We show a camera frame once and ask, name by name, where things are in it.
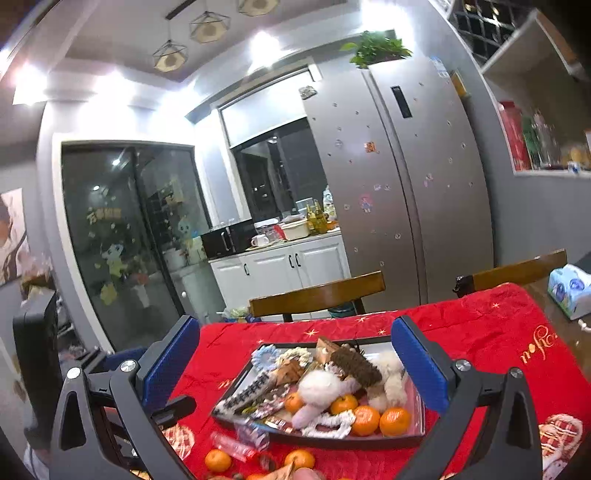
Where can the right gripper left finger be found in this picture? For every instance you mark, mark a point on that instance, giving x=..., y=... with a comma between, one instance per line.
x=94, y=409

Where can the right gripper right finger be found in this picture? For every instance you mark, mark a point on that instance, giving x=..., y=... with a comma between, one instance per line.
x=508, y=444

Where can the orange mandarin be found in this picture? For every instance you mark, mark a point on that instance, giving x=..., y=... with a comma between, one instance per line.
x=300, y=458

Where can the mandarin in tray right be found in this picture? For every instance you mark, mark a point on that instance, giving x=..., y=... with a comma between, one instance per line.
x=395, y=422

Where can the mandarin in tray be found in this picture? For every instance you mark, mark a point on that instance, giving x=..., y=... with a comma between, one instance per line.
x=367, y=421
x=395, y=422

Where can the red printed blanket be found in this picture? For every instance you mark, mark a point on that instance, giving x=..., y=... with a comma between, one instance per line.
x=494, y=329

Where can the cream fluffy plush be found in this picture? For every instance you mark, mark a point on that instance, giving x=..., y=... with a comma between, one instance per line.
x=390, y=391

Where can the mandarin beside capybara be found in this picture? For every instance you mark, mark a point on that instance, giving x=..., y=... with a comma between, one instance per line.
x=217, y=461

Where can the mandarin in tray middle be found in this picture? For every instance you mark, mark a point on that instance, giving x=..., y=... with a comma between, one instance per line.
x=367, y=421

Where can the black glass sliding door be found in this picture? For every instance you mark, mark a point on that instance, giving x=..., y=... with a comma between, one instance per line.
x=131, y=209

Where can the wooden chair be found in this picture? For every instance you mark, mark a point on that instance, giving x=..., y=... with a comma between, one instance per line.
x=521, y=273
x=321, y=297

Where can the dark brown cardboard tray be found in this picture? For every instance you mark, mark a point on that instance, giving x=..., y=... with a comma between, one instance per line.
x=278, y=423

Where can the dark brown fuzzy scrunchie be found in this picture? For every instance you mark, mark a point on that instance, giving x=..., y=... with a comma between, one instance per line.
x=354, y=364

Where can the blue tissue pack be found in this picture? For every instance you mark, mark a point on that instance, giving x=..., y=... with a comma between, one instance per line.
x=570, y=287

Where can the white fluffy pompom plush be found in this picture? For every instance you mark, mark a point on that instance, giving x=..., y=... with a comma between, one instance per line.
x=317, y=390

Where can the white kitchen cabinet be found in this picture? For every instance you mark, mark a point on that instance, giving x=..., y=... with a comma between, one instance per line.
x=281, y=268

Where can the black microwave oven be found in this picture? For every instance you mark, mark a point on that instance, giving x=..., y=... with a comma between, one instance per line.
x=228, y=240

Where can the silver double door refrigerator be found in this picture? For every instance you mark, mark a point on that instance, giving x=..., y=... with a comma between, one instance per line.
x=406, y=177

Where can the green potted plant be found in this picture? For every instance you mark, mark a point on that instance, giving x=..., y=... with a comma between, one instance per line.
x=376, y=47

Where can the white wall shelf unit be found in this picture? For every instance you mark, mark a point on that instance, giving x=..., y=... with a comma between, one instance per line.
x=542, y=95

